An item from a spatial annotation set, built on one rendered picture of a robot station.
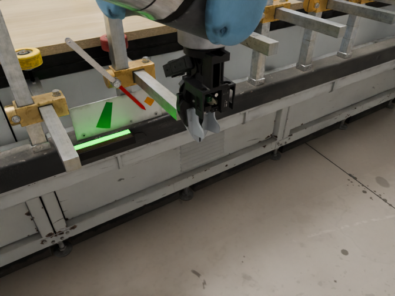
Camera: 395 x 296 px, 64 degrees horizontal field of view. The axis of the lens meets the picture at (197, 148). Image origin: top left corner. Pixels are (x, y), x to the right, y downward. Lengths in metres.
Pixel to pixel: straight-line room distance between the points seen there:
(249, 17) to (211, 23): 0.05
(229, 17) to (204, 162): 1.34
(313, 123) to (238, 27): 1.77
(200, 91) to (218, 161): 1.13
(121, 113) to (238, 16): 0.66
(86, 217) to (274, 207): 0.91
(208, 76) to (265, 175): 1.36
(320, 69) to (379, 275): 0.89
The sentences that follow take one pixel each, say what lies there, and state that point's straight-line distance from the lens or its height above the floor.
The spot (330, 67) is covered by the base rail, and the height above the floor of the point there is 0.69.
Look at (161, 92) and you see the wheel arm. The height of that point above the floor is 0.86.
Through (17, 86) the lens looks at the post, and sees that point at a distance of 0.85.
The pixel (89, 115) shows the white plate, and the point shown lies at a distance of 0.90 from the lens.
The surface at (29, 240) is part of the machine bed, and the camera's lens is 1.46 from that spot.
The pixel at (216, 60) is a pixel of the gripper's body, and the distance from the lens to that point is 0.53.
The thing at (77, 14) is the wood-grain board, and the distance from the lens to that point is 1.35.
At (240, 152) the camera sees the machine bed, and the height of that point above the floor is 0.17.
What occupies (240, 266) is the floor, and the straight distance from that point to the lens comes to 1.44.
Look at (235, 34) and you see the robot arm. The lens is 0.32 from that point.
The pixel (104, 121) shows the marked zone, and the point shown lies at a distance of 0.92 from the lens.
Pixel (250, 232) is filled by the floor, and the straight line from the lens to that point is 1.56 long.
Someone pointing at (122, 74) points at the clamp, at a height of 0.86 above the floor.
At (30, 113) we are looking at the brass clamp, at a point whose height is 0.82.
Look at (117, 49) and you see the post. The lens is 0.87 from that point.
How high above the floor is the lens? 1.21
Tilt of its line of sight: 37 degrees down
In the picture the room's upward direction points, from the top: straight up
